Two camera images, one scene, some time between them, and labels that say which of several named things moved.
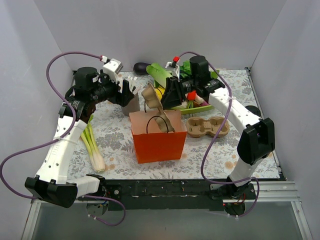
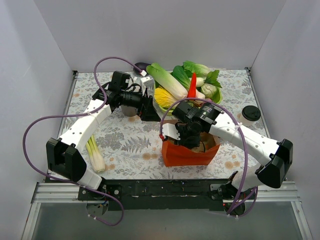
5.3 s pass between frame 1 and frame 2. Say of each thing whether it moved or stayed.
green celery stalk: stayed
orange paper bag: moved
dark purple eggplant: stayed
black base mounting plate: stayed
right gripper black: moved
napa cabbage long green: stayed
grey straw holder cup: stayed
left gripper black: moved
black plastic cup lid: stayed
